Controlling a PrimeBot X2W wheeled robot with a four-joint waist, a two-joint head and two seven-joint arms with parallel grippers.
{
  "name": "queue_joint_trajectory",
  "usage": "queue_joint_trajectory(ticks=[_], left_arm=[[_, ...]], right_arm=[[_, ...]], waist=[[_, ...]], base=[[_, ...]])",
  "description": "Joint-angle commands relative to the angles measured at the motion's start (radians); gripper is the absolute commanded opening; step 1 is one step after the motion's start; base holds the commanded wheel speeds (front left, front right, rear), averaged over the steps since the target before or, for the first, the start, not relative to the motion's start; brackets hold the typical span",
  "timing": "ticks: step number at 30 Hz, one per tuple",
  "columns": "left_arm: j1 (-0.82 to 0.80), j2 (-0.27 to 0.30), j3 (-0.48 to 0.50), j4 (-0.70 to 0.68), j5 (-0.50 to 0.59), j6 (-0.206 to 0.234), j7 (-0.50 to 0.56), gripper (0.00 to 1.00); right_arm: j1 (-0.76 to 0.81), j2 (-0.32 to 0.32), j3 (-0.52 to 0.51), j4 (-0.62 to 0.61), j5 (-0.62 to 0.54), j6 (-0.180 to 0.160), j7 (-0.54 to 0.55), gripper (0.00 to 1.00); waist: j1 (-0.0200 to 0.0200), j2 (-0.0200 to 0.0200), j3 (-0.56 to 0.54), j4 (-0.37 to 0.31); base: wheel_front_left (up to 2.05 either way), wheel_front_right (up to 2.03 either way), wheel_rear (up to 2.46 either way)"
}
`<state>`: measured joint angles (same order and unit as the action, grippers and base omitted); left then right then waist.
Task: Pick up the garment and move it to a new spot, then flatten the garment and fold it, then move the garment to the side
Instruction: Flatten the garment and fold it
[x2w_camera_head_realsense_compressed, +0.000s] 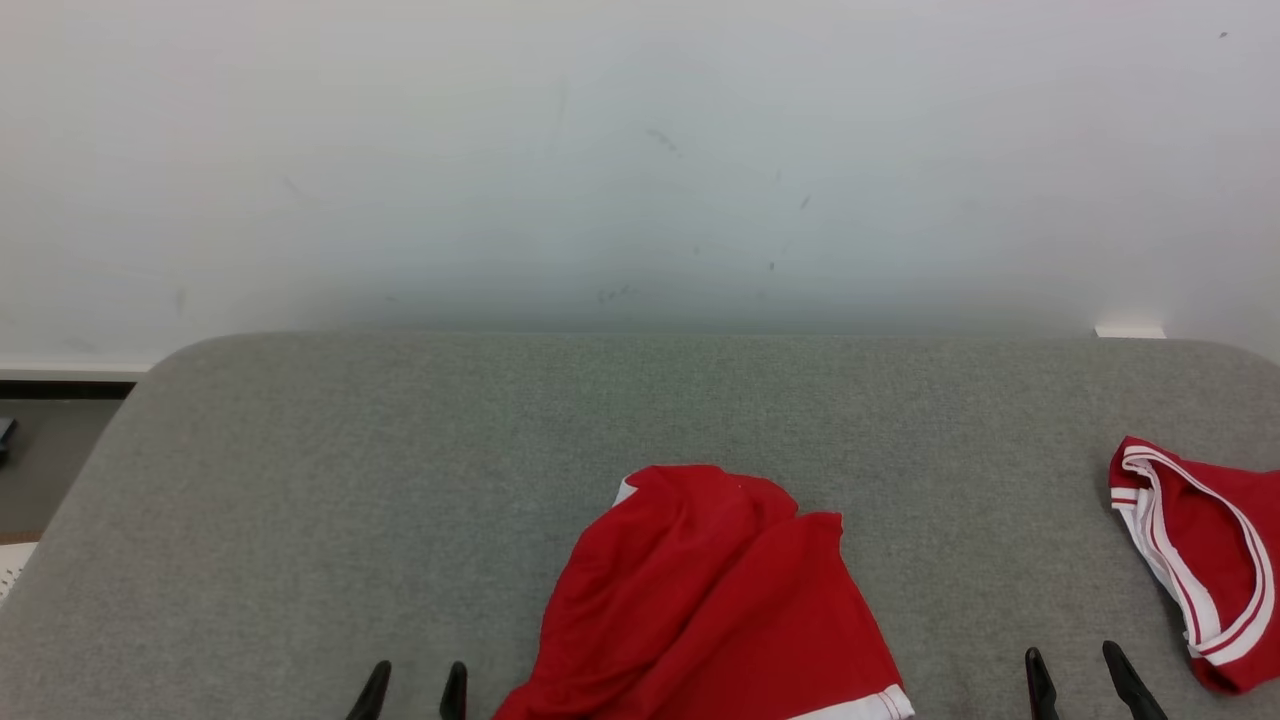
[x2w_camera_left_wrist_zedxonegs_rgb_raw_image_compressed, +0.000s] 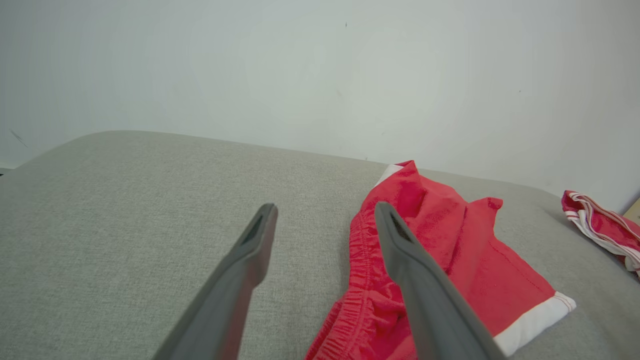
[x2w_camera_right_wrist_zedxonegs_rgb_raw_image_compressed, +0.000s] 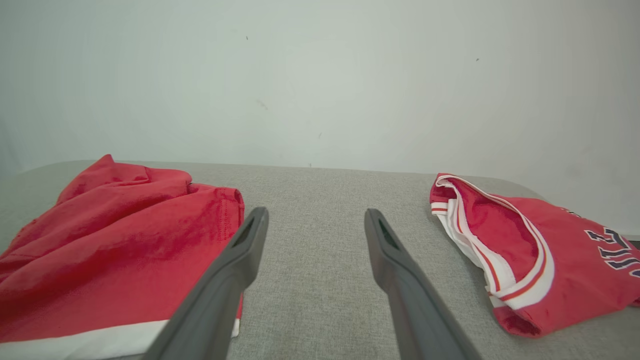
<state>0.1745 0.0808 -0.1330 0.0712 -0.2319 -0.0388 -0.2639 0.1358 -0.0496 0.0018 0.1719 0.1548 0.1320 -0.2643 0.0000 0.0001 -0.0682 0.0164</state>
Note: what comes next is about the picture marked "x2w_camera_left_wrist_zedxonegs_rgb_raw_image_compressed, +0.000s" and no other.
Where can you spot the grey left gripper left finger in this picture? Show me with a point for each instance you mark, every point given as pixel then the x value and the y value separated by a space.
pixel 230 300

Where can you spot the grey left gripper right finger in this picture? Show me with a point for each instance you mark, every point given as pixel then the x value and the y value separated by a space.
pixel 435 310

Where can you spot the red shorts with white trim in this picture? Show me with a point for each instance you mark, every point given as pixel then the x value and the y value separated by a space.
pixel 475 260

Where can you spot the red and white jersey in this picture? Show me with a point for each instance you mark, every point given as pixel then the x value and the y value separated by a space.
pixel 605 227

